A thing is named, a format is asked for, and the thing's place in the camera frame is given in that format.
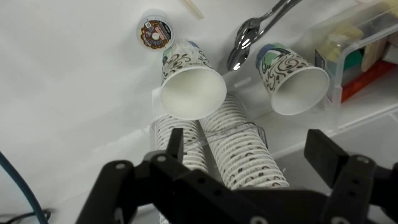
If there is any clear plastic container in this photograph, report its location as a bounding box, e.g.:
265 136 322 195
310 0 398 110

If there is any patterned paper cup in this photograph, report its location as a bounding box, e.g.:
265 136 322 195
159 40 229 122
255 43 332 117

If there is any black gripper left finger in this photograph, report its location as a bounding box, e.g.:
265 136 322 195
75 127 201 224

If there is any blue cable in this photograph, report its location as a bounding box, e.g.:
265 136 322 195
0 151 50 224

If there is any coffee pod with donut lid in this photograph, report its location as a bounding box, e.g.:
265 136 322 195
137 14 175 53

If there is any metal spoon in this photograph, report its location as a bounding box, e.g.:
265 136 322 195
225 0 305 74

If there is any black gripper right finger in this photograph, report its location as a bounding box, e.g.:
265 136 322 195
303 129 398 224

